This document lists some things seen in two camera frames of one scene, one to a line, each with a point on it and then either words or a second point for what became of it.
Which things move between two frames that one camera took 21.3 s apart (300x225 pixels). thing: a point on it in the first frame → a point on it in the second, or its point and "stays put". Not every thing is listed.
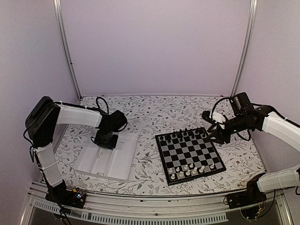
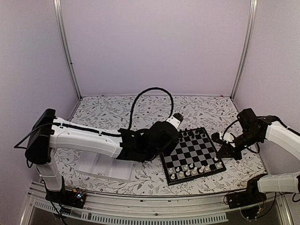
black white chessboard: (188, 155) stays put
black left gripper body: (106, 139) → (153, 155)
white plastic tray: (115, 163) stays put
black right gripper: (220, 134) → (227, 148)
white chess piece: (201, 169) stays put
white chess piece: (194, 171) stays put
